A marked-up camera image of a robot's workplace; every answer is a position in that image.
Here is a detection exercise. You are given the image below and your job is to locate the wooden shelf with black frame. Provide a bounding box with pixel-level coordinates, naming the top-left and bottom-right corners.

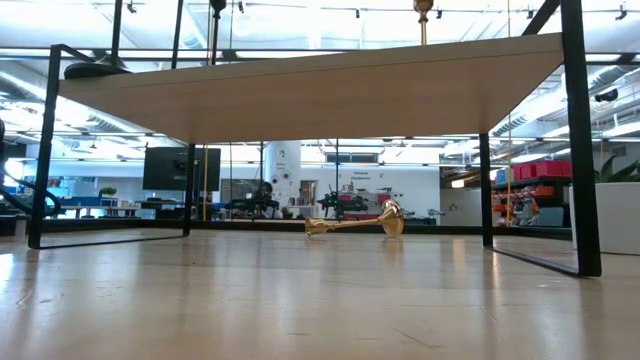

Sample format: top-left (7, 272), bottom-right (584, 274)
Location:
top-left (27, 0), bottom-right (603, 280)

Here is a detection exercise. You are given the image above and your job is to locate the rack of coloured bins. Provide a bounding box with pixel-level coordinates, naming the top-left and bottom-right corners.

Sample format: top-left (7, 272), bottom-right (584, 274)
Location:
top-left (491, 159), bottom-right (575, 229)

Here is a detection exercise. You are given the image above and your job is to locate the white round pillar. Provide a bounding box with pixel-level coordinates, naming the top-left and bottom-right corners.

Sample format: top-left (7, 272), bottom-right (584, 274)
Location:
top-left (262, 139), bottom-right (303, 209)

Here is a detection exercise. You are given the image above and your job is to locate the black monitor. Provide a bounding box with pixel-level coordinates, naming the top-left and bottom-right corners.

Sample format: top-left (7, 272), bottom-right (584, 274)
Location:
top-left (142, 145), bottom-right (223, 193)

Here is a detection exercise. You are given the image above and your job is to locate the person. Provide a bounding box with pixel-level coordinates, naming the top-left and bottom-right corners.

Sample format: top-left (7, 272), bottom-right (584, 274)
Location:
top-left (252, 180), bottom-right (282, 212)

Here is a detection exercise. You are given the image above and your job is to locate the black frame pole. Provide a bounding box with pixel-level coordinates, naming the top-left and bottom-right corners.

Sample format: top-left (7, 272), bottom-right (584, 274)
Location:
top-left (170, 0), bottom-right (186, 71)

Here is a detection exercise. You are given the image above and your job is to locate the green plant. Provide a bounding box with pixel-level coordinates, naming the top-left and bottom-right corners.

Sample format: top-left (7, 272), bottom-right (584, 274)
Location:
top-left (593, 153), bottom-right (640, 185)

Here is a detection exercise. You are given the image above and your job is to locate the gold candlestick holder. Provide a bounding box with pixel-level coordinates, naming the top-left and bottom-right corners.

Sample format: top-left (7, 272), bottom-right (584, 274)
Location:
top-left (412, 0), bottom-right (435, 47)
top-left (304, 198), bottom-right (406, 240)

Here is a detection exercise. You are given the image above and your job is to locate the yellow pole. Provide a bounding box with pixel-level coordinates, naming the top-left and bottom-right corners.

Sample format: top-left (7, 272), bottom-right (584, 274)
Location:
top-left (201, 144), bottom-right (210, 222)

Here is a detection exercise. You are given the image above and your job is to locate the white planter box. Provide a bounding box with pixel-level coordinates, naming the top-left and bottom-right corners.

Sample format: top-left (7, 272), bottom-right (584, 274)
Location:
top-left (568, 181), bottom-right (640, 257)

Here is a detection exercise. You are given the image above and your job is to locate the black ceiling camera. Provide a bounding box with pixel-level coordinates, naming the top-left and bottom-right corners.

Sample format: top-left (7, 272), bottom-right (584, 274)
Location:
top-left (592, 87), bottom-right (621, 105)

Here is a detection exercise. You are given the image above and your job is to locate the black candlestick holder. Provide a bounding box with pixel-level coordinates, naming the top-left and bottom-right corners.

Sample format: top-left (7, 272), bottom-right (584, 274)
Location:
top-left (63, 0), bottom-right (133, 80)

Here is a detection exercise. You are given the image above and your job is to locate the black looped cable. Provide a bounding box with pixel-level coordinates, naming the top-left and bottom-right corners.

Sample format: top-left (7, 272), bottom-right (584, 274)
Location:
top-left (0, 168), bottom-right (63, 220)

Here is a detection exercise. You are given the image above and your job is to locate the shelf with red bins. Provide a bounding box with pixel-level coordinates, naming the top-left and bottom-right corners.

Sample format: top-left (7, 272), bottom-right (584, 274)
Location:
top-left (338, 192), bottom-right (395, 222)

